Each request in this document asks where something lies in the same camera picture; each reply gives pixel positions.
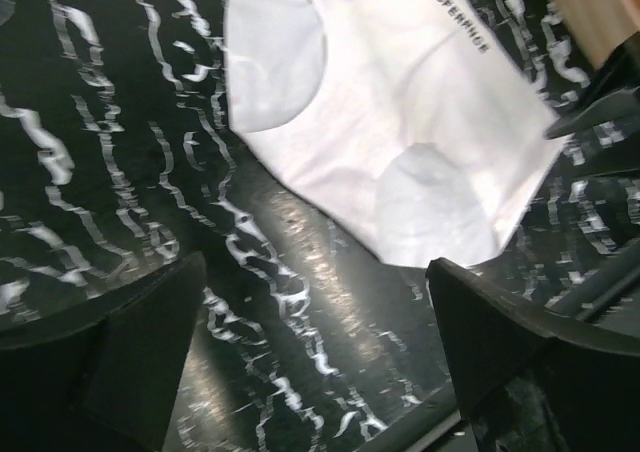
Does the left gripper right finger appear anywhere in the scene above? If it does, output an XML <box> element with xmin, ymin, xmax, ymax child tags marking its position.
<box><xmin>426</xmin><ymin>259</ymin><xmax>639</xmax><ymax>451</ymax></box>

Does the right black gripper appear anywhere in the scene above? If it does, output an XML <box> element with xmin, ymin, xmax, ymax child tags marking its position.
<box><xmin>544</xmin><ymin>34</ymin><xmax>639</xmax><ymax>177</ymax></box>

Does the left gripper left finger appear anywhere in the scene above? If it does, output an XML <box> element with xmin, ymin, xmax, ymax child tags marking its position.
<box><xmin>1</xmin><ymin>252</ymin><xmax>207</xmax><ymax>452</ymax></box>

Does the white underwear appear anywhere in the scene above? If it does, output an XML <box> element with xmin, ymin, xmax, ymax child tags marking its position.
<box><xmin>224</xmin><ymin>0</ymin><xmax>561</xmax><ymax>267</ymax></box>

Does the wooden compartment tray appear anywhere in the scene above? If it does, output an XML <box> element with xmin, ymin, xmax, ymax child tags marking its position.
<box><xmin>551</xmin><ymin>0</ymin><xmax>639</xmax><ymax>67</ymax></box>

